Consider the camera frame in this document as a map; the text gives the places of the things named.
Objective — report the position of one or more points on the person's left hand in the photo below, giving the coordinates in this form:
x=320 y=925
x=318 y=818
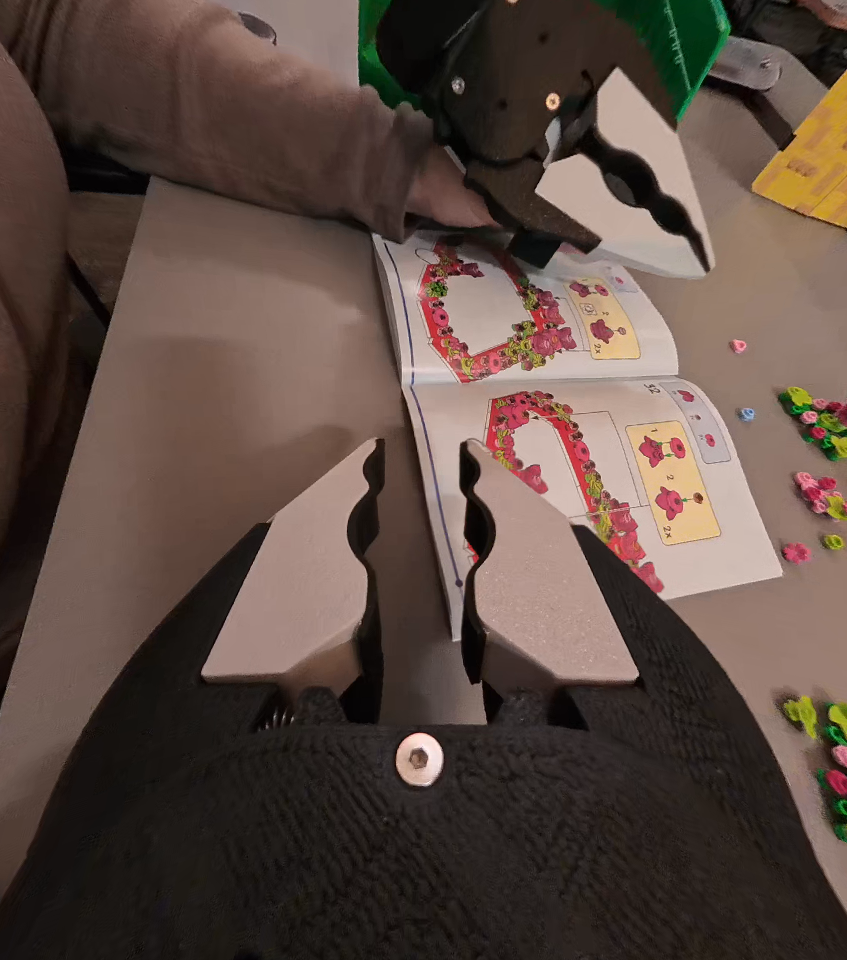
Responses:
x=446 y=199

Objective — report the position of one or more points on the small pink lego flower cluster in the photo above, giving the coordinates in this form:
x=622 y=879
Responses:
x=817 y=495

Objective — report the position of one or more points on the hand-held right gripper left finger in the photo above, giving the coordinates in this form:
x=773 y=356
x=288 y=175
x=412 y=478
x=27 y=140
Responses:
x=296 y=600

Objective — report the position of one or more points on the lime lego leaf piece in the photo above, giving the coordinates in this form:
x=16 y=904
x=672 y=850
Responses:
x=800 y=714

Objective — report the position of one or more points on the yellow lego box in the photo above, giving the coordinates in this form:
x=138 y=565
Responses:
x=828 y=150

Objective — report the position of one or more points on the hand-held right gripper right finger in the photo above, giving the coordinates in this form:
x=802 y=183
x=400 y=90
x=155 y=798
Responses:
x=551 y=600

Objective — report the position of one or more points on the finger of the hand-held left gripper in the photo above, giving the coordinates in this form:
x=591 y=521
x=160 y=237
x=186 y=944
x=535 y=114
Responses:
x=618 y=225
x=656 y=150

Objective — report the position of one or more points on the lego flower cluster with tall bloom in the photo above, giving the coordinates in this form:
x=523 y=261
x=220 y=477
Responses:
x=832 y=427

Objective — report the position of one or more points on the lego instruction booklet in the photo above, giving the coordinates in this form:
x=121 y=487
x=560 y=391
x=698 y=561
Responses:
x=738 y=540

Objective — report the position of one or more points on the grey chair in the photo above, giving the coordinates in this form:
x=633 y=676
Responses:
x=742 y=64

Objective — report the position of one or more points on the small lime lego stud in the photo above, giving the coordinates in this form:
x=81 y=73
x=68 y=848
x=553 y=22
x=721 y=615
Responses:
x=834 y=542

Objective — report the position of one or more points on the person's left forearm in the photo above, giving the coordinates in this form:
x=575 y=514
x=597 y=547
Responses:
x=243 y=127

